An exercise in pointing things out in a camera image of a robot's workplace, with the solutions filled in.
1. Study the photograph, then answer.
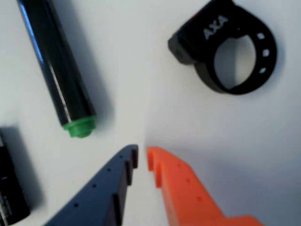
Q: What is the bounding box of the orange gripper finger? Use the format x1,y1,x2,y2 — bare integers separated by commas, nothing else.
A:
145,145,264,226

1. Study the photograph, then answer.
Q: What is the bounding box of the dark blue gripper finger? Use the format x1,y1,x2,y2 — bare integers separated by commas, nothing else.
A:
44,144,139,226

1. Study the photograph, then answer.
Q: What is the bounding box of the black AXA bike light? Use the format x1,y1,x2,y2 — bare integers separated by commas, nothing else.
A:
167,0,278,96

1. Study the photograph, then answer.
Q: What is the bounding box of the black cylindrical battery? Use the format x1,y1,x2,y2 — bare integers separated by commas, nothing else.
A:
0,127,31,226

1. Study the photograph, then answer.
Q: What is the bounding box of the black marker with green cap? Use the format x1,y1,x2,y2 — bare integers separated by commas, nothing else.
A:
16,0,97,139

